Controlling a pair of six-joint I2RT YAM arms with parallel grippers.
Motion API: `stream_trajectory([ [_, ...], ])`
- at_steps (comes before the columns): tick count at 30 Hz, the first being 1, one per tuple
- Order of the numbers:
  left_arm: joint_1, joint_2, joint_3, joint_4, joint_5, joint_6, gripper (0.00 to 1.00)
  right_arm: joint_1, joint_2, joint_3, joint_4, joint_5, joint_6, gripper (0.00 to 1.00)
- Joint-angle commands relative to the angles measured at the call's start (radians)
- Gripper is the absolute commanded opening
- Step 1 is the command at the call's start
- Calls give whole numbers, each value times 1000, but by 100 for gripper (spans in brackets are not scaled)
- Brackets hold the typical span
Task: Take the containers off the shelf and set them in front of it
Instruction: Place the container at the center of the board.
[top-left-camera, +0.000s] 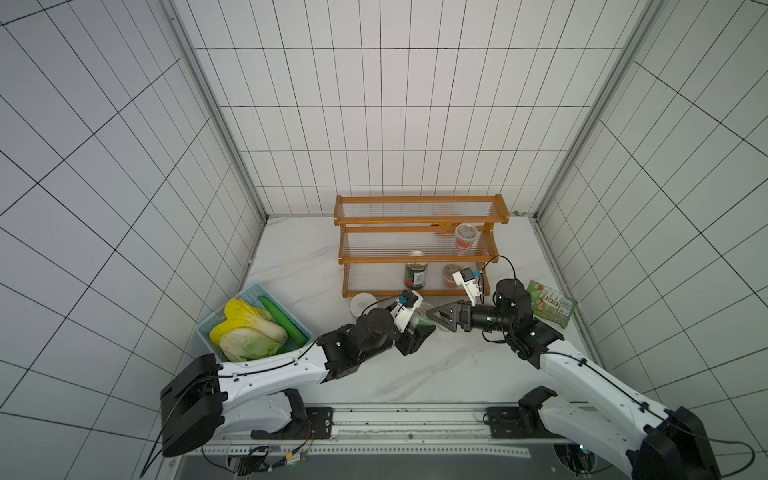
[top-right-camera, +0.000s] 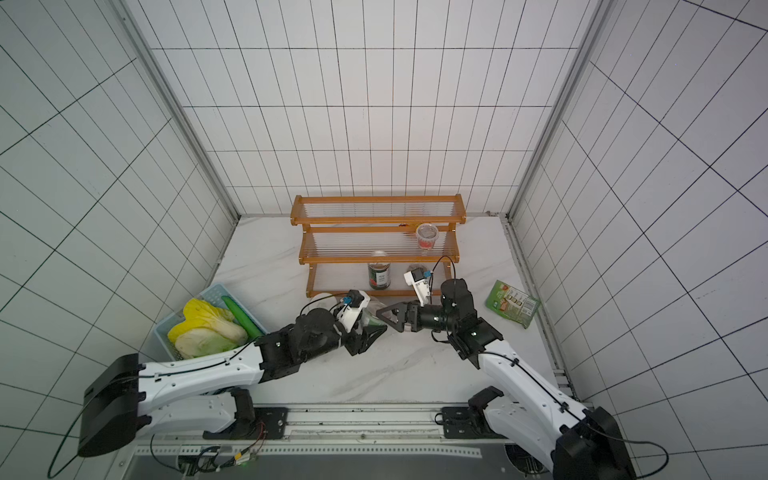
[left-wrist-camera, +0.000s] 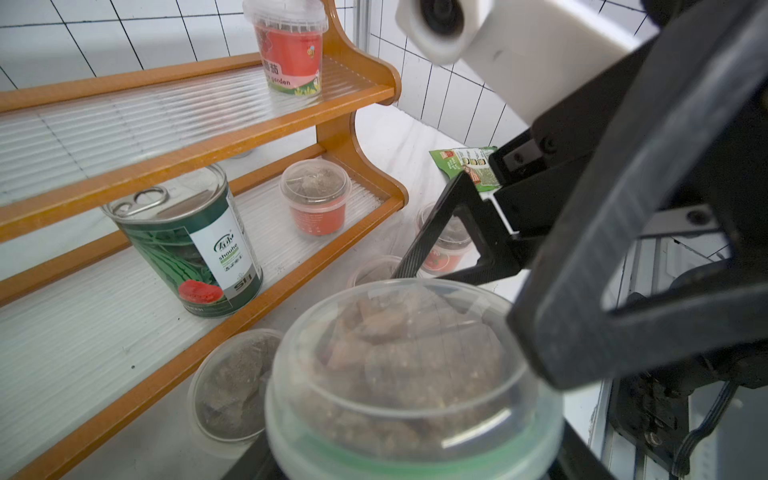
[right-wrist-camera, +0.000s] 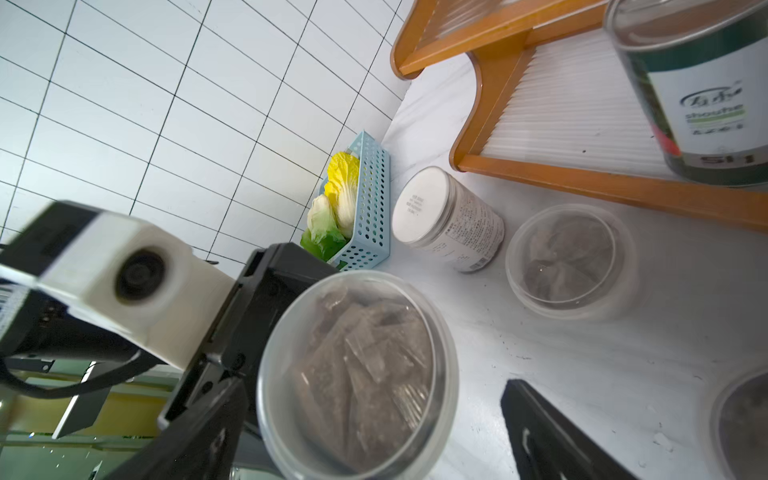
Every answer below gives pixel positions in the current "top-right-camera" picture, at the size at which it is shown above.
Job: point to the green cucumber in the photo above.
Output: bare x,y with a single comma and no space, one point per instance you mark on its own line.
243,318

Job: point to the yellow green cabbage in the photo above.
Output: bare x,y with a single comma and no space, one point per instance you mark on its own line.
199,314

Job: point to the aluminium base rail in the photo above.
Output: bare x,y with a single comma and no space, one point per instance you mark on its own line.
339,441

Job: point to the wooden three-tier shelf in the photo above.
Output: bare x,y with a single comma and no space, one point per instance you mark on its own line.
346,230

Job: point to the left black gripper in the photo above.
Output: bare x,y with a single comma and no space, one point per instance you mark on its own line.
360,342

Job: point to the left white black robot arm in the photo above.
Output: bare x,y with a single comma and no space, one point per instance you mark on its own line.
210,394

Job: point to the tall white-lid seed jar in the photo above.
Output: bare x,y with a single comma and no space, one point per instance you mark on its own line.
323,300

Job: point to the green snack packet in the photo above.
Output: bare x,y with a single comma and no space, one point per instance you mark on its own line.
512,304

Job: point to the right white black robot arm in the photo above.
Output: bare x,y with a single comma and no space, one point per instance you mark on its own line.
570,440

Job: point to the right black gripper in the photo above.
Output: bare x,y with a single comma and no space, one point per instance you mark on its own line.
408,316

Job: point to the green seed cup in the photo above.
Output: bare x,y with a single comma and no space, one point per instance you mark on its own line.
369,314

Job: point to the pale green cabbage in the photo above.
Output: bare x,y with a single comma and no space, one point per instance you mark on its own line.
201,342

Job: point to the light blue plastic basket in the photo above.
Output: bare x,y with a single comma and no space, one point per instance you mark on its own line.
213,295

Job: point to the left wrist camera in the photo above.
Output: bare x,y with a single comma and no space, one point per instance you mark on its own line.
351,307

